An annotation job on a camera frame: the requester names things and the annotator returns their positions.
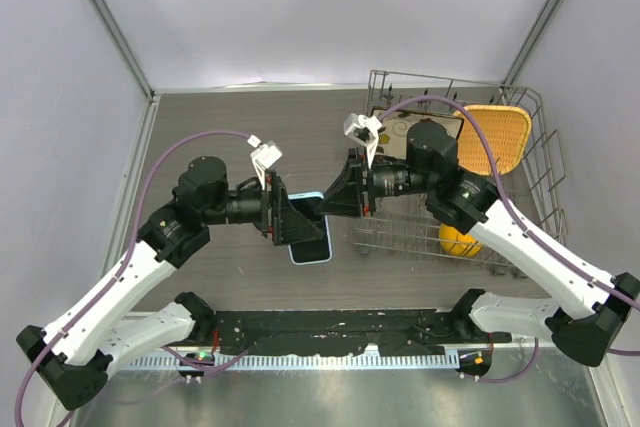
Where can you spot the aluminium frame post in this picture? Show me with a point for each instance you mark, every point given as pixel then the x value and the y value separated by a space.
pixel 535 33
pixel 123 47

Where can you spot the grey wire dish rack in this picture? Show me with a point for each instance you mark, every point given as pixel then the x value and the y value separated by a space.
pixel 402 227

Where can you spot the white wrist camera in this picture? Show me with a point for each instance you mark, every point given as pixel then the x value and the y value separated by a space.
pixel 263 157
pixel 364 131

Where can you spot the right aluminium frame post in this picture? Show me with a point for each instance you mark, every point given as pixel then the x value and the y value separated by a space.
pixel 535 33

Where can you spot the orange woven basket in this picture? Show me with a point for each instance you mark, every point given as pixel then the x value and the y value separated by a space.
pixel 507 130

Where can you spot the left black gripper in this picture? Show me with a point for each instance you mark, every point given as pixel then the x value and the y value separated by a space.
pixel 279 218

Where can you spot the yellow bowl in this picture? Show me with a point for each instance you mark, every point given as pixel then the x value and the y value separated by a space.
pixel 457 244

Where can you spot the left aluminium frame post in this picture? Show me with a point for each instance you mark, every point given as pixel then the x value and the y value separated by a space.
pixel 123 47

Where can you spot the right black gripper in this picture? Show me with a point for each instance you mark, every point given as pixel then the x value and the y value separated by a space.
pixel 346 194

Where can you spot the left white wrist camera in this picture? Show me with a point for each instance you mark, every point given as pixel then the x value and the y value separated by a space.
pixel 263 157

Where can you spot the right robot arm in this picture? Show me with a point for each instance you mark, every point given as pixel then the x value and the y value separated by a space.
pixel 585 307

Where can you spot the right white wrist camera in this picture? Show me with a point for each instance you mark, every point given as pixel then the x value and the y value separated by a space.
pixel 364 131

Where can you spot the floral square plate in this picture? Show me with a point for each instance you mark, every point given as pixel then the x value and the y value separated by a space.
pixel 393 132

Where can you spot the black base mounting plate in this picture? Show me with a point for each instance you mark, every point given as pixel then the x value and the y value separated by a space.
pixel 339 333

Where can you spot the white slotted cable duct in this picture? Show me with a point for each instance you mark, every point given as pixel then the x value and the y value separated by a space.
pixel 369 360

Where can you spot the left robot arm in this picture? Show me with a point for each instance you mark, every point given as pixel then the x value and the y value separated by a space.
pixel 76 354

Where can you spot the blue-cased smartphone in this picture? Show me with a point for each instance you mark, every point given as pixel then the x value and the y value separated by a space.
pixel 314 251

